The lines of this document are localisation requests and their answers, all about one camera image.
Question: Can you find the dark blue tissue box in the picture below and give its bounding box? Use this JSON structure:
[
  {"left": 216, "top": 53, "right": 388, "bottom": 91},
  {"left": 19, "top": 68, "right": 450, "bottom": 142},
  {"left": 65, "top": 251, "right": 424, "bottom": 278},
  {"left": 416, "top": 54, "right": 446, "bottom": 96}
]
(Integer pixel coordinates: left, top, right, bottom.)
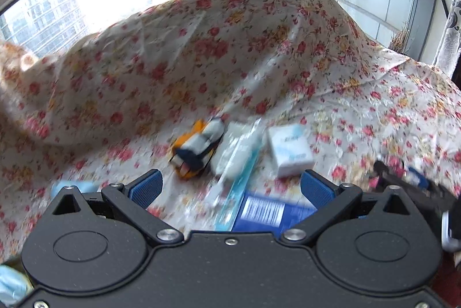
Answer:
[{"left": 230, "top": 191, "right": 319, "bottom": 233}]

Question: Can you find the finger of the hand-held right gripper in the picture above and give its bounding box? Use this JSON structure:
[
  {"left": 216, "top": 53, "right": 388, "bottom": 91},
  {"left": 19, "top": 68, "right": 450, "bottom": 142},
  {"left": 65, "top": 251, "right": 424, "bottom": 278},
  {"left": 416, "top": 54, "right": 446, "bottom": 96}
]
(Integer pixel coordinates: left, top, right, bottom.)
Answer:
[{"left": 373, "top": 160, "right": 433, "bottom": 191}]

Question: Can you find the patterned white curtain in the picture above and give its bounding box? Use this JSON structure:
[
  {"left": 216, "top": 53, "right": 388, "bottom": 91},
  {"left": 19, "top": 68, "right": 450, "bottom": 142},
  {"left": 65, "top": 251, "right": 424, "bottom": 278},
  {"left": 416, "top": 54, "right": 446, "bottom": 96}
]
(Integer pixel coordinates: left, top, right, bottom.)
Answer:
[{"left": 432, "top": 0, "right": 461, "bottom": 78}]

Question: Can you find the high-rise building outside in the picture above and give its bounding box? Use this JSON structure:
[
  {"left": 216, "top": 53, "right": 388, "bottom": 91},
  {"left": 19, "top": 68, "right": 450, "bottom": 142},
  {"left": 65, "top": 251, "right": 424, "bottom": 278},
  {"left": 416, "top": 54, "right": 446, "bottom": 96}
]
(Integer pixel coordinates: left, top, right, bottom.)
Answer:
[{"left": 0, "top": 0, "right": 87, "bottom": 53}]

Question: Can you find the dried plant bundle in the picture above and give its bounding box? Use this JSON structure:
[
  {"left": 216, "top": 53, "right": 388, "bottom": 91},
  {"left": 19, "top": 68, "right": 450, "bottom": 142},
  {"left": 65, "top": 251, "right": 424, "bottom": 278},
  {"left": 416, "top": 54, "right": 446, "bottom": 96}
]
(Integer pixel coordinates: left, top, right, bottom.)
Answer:
[{"left": 389, "top": 23, "right": 411, "bottom": 53}]

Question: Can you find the floral cloth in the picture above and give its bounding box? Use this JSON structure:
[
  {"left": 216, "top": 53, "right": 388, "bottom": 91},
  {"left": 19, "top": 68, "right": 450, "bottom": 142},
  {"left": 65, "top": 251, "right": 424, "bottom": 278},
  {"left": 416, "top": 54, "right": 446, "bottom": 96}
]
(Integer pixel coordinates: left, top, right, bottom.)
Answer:
[{"left": 0, "top": 0, "right": 461, "bottom": 262}]

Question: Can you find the teal toothbrush clear package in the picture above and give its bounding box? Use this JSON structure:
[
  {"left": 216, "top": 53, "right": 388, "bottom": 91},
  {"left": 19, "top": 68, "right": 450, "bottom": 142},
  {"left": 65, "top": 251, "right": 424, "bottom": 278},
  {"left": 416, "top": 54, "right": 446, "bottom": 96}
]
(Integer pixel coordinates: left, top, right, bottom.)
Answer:
[{"left": 205, "top": 119, "right": 263, "bottom": 231}]

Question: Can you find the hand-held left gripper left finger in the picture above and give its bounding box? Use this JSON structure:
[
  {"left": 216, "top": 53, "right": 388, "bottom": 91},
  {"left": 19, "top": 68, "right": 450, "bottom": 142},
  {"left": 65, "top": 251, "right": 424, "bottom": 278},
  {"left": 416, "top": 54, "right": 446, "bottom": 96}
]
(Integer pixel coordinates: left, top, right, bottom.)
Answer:
[{"left": 52, "top": 169, "right": 184, "bottom": 247}]

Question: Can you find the light blue face mask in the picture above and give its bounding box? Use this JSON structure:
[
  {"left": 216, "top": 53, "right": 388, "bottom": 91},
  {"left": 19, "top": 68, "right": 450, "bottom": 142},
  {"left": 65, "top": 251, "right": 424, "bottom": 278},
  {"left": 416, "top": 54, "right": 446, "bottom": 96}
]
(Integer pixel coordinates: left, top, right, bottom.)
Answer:
[{"left": 0, "top": 265, "right": 33, "bottom": 308}]

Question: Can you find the white tissue pack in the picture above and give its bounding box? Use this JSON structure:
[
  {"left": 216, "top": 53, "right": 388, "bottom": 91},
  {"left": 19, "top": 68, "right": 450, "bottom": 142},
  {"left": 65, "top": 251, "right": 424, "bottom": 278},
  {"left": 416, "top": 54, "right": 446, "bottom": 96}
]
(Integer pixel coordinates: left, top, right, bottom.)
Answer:
[{"left": 267, "top": 124, "right": 315, "bottom": 177}]

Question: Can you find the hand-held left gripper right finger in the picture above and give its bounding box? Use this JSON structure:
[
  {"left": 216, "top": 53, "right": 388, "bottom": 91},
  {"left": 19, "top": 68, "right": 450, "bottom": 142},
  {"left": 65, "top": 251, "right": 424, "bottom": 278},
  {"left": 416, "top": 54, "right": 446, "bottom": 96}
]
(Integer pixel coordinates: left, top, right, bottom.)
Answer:
[{"left": 280, "top": 169, "right": 411, "bottom": 247}]

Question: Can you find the orange black white toy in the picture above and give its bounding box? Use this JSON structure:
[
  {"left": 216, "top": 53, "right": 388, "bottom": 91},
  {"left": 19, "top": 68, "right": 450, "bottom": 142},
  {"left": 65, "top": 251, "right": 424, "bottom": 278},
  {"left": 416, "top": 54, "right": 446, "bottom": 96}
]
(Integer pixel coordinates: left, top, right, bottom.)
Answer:
[{"left": 169, "top": 117, "right": 226, "bottom": 181}]

